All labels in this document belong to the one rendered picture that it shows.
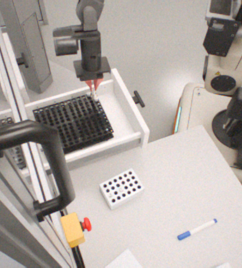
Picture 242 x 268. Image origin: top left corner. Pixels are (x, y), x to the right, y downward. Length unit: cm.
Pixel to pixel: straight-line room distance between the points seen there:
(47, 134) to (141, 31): 250
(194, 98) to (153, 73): 57
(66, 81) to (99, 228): 146
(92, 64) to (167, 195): 49
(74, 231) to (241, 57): 90
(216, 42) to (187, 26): 160
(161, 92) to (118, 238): 147
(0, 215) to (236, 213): 91
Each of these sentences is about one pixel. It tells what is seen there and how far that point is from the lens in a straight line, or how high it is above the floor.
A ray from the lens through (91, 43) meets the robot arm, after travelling 84.
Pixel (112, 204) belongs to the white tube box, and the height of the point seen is 80.
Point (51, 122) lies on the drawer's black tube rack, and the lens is 105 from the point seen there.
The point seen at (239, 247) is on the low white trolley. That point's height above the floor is 76.
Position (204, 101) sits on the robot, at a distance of 191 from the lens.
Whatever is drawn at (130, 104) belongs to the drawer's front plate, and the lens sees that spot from 100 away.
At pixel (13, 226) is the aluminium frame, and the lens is 28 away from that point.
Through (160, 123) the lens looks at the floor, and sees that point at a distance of 210.
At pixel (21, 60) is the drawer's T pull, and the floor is 91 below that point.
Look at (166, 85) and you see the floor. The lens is 231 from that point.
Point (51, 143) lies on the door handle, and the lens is 24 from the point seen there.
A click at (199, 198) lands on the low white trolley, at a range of 106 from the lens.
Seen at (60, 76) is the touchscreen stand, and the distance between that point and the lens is 230.
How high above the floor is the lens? 172
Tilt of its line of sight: 59 degrees down
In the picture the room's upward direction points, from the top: 3 degrees clockwise
